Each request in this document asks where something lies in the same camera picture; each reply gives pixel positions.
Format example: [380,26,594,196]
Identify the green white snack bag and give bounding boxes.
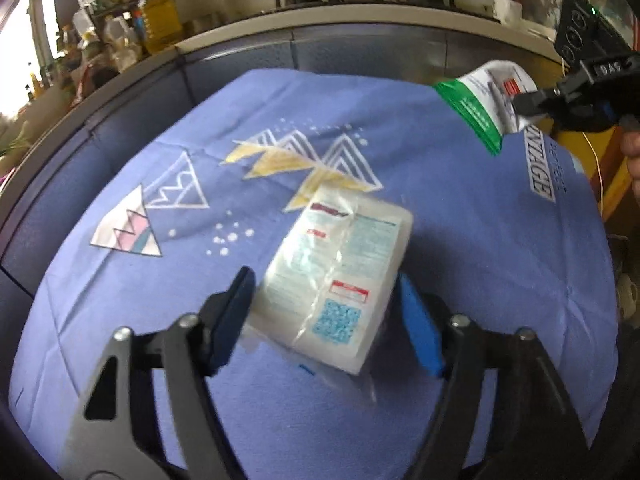
[434,61,546,160]

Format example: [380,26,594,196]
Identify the white tissue pack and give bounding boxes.
[248,184,413,375]

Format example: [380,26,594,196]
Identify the kitchen counter cabinets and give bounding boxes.
[0,3,566,281]

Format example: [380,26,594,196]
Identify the person's right hand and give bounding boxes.
[620,131,640,182]

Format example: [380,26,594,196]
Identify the white utensil holder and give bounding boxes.
[494,0,523,27]

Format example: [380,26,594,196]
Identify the blue printed tablecloth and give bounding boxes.
[9,70,618,466]

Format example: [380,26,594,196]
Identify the yellow oil bottle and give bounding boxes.
[138,0,184,54]

